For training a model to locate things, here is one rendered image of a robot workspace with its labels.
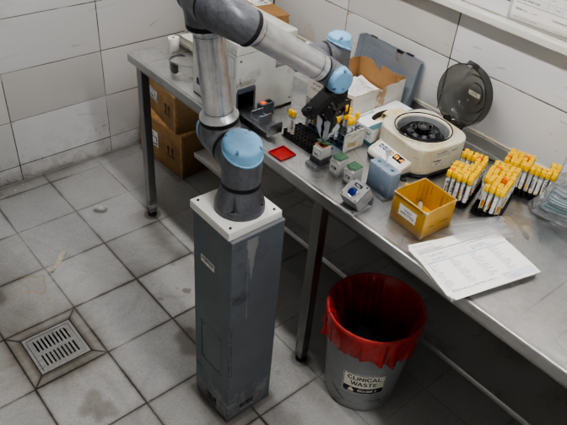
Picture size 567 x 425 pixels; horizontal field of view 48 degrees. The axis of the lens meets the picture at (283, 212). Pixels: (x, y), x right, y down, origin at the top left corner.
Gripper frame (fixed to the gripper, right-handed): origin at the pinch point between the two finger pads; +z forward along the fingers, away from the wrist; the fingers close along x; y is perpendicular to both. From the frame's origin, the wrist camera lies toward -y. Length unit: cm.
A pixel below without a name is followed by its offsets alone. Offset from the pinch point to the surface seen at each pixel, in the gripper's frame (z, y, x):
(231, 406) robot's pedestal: 89, -46, -16
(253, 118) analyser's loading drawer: 5.2, -5.2, 29.4
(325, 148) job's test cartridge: 2.9, -0.1, -2.0
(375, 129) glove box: 3.4, 24.1, -2.2
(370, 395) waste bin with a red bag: 87, -4, -44
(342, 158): 3.6, 1.3, -9.0
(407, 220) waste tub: 6.7, -2.0, -40.5
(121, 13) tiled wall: 19, 19, 169
